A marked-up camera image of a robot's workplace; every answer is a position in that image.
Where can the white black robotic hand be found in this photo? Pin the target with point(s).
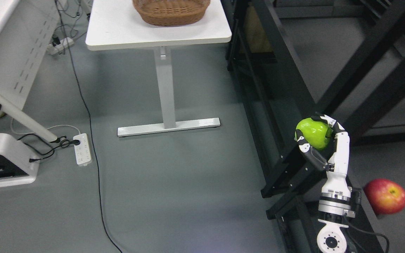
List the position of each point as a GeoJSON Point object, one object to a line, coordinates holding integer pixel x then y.
{"type": "Point", "coordinates": [334, 160]}

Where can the green apple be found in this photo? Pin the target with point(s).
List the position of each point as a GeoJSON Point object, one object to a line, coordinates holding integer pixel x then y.
{"type": "Point", "coordinates": [317, 133]}

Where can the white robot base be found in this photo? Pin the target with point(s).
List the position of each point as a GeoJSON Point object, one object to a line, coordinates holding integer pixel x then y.
{"type": "Point", "coordinates": [18, 163]}

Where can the red apple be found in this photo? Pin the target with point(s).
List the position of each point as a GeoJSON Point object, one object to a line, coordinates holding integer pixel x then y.
{"type": "Point", "coordinates": [385, 196]}

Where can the black metal shelf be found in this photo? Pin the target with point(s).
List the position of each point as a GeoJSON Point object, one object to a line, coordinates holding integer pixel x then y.
{"type": "Point", "coordinates": [344, 58]}

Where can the brown wicker basket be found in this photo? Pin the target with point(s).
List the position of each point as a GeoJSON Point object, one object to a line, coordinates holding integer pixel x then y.
{"type": "Point", "coordinates": [171, 13]}

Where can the white power strip near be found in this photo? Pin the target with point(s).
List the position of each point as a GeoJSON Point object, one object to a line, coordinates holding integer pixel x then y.
{"type": "Point", "coordinates": [82, 149]}

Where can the white power strip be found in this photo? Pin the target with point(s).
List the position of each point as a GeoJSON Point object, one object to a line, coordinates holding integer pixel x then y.
{"type": "Point", "coordinates": [55, 48]}
{"type": "Point", "coordinates": [82, 149]}

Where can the white table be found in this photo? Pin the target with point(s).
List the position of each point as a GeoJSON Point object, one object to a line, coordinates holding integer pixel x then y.
{"type": "Point", "coordinates": [115, 24]}

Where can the white power strip far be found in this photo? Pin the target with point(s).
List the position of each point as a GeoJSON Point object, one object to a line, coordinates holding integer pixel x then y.
{"type": "Point", "coordinates": [55, 48]}

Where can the white desk with perforated panel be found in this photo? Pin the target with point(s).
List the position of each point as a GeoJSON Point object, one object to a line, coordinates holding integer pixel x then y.
{"type": "Point", "coordinates": [26, 27]}

